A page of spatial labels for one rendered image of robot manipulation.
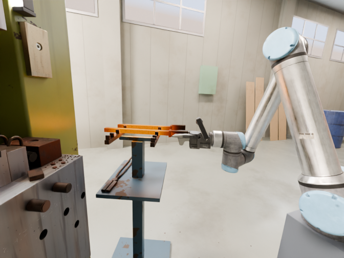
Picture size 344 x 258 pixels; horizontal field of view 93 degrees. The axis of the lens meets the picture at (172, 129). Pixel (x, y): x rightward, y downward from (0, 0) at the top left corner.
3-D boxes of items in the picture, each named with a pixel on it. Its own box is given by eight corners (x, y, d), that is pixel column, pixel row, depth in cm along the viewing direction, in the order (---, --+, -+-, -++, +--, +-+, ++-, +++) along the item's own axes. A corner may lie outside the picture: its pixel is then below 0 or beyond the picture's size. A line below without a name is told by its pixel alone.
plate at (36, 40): (52, 78, 65) (47, 31, 62) (31, 76, 56) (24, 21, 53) (47, 78, 65) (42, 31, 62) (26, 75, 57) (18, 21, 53)
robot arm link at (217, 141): (222, 133, 81) (218, 129, 90) (213, 132, 81) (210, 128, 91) (221, 150, 83) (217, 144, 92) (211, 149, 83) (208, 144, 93)
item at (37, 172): (27, 174, 44) (27, 170, 44) (41, 171, 46) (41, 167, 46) (29, 181, 41) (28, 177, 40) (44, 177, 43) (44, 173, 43)
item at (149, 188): (167, 165, 114) (167, 162, 113) (159, 202, 75) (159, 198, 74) (124, 162, 115) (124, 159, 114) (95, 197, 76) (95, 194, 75)
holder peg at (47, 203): (51, 207, 40) (50, 197, 40) (42, 215, 38) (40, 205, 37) (36, 206, 41) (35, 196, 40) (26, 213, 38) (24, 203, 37)
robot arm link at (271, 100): (292, 40, 78) (237, 154, 106) (282, 33, 70) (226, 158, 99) (321, 42, 70) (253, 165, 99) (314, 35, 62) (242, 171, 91)
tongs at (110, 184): (138, 149, 136) (138, 148, 135) (143, 150, 135) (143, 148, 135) (101, 191, 77) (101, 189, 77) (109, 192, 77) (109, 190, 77)
